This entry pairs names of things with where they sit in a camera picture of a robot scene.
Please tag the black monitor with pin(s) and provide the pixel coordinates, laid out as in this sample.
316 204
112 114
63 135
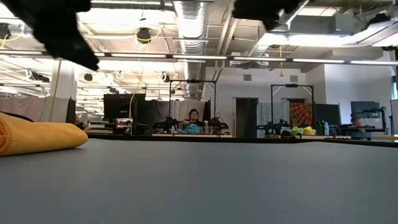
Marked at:
122 105

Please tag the orange microfibre towel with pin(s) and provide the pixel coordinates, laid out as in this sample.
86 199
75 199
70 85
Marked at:
37 137

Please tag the slanted silver ventilation duct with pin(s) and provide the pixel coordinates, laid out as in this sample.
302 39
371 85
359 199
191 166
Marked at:
270 40

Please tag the beige curtain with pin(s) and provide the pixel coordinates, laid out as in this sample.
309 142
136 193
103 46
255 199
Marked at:
21 105

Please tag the black background robot arm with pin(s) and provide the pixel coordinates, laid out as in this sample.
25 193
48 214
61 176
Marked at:
166 124
217 124
273 126

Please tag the dark wall monitor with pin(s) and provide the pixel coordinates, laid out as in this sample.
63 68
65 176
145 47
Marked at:
365 109

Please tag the black screen panel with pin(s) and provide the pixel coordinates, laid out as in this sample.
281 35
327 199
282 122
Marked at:
326 113

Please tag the long ceiling light bar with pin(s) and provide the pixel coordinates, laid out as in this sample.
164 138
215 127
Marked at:
199 57

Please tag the black station frame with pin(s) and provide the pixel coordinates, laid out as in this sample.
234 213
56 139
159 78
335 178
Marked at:
192 81
292 85

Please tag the orange patterned hanging cloth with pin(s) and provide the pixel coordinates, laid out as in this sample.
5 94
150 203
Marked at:
301 114

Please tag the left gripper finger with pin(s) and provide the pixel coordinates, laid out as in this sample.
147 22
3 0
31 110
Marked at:
71 49

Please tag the round silver ventilation duct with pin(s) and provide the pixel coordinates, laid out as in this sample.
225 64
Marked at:
189 28

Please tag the seated person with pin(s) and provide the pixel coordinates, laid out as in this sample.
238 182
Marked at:
356 122
193 118

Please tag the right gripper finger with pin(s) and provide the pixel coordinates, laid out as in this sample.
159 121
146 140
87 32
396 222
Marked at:
269 21

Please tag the yellow-green cloth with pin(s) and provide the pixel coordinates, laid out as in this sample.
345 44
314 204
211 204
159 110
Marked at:
303 130

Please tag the white pillar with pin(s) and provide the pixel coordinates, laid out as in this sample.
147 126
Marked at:
63 84

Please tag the dark door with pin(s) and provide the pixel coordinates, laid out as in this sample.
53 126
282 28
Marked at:
246 116

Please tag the white spray bottle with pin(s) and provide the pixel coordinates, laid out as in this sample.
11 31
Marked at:
206 127

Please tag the blue-grey table mat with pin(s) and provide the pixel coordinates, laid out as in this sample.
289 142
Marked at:
199 193

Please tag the teal cloth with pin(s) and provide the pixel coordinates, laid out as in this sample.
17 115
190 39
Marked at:
191 129

